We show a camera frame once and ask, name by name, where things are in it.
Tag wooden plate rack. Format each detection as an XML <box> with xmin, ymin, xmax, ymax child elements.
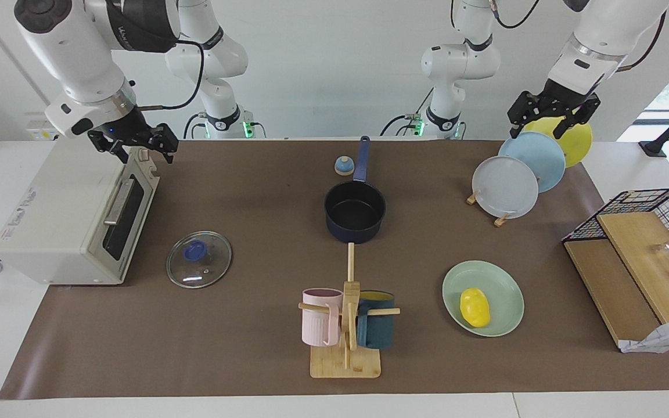
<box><xmin>466</xmin><ymin>189</ymin><xmax>512</xmax><ymax>228</ymax></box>

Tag dark teal mug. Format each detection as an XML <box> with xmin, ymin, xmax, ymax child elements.
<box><xmin>357</xmin><ymin>290</ymin><xmax>396</xmax><ymax>350</ymax></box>

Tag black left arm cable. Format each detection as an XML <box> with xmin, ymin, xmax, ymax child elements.
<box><xmin>488</xmin><ymin>0</ymin><xmax>667</xmax><ymax>73</ymax></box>

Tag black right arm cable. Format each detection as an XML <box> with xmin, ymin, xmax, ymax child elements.
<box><xmin>137</xmin><ymin>39</ymin><xmax>205</xmax><ymax>111</ymax></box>

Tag black base cable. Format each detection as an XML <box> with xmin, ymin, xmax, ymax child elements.
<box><xmin>380</xmin><ymin>87</ymin><xmax>434</xmax><ymax>138</ymax></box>
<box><xmin>182</xmin><ymin>112</ymin><xmax>207</xmax><ymax>140</ymax></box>

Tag yellow plate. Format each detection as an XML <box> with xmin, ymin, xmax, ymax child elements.
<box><xmin>523</xmin><ymin>116</ymin><xmax>593</xmax><ymax>168</ymax></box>

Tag brown table mat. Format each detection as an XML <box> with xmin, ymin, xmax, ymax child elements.
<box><xmin>0</xmin><ymin>139</ymin><xmax>669</xmax><ymax>400</ymax></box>

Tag glass lid with blue knob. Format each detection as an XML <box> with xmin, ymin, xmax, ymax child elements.
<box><xmin>166</xmin><ymin>230</ymin><xmax>233</xmax><ymax>289</ymax></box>

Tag dark pot with purple handle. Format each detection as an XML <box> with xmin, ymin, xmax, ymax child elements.
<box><xmin>324</xmin><ymin>136</ymin><xmax>387</xmax><ymax>244</ymax></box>

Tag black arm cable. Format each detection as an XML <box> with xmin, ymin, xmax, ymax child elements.
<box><xmin>488</xmin><ymin>0</ymin><xmax>667</xmax><ymax>73</ymax></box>
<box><xmin>137</xmin><ymin>39</ymin><xmax>205</xmax><ymax>111</ymax></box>

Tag yellow lemon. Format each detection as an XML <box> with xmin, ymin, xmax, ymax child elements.
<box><xmin>460</xmin><ymin>287</ymin><xmax>491</xmax><ymax>327</ymax></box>

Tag bamboo wooden shelf box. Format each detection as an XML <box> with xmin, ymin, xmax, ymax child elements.
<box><xmin>564</xmin><ymin>211</ymin><xmax>669</xmax><ymax>349</ymax></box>

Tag light blue plate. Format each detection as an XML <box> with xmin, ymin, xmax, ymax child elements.
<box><xmin>498</xmin><ymin>131</ymin><xmax>566</xmax><ymax>193</ymax></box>

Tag pink mug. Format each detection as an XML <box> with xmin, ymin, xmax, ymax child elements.
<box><xmin>301</xmin><ymin>288</ymin><xmax>344</xmax><ymax>347</ymax></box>

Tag beige toaster oven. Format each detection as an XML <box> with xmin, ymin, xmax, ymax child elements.
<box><xmin>0</xmin><ymin>142</ymin><xmax>161</xmax><ymax>286</ymax></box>

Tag grey plate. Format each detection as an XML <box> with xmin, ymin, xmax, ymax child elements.
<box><xmin>472</xmin><ymin>156</ymin><xmax>539</xmax><ymax>219</ymax></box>

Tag wooden mug tree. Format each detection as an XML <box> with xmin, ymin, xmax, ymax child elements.
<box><xmin>298</xmin><ymin>243</ymin><xmax>401</xmax><ymax>379</ymax></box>

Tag black wire basket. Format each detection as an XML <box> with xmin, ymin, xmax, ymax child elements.
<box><xmin>562</xmin><ymin>188</ymin><xmax>669</xmax><ymax>268</ymax></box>

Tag white wall socket box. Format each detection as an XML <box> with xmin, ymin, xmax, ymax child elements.
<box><xmin>26</xmin><ymin>113</ymin><xmax>60</xmax><ymax>141</ymax></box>

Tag green plate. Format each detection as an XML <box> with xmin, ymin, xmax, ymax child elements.
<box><xmin>442</xmin><ymin>260</ymin><xmax>525</xmax><ymax>338</ymax></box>

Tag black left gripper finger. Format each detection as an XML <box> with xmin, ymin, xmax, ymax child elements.
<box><xmin>554</xmin><ymin>96</ymin><xmax>600</xmax><ymax>138</ymax></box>
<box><xmin>507</xmin><ymin>92</ymin><xmax>538</xmax><ymax>140</ymax></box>

